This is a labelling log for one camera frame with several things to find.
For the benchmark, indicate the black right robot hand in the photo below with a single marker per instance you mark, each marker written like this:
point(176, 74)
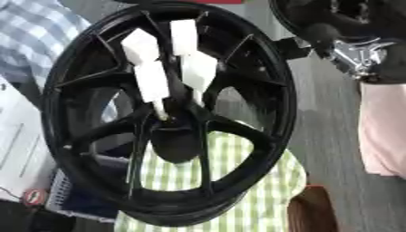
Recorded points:
point(320, 35)

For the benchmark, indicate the pale pink fabric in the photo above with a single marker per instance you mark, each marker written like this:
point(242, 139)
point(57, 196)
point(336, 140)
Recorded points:
point(383, 130)

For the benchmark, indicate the brown wooden chair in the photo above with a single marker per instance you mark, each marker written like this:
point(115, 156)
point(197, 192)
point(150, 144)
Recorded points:
point(313, 210)

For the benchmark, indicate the round red white sticker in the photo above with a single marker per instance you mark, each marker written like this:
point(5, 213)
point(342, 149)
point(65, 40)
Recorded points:
point(34, 197)

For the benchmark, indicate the black spoked wheel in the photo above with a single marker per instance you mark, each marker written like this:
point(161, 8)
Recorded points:
point(79, 142)

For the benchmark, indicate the white flat board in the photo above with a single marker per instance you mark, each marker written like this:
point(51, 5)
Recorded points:
point(18, 139)

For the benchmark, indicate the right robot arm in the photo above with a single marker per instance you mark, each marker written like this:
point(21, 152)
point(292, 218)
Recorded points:
point(365, 57)

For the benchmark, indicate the person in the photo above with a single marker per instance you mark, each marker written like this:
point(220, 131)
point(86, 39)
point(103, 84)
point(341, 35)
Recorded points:
point(37, 27)

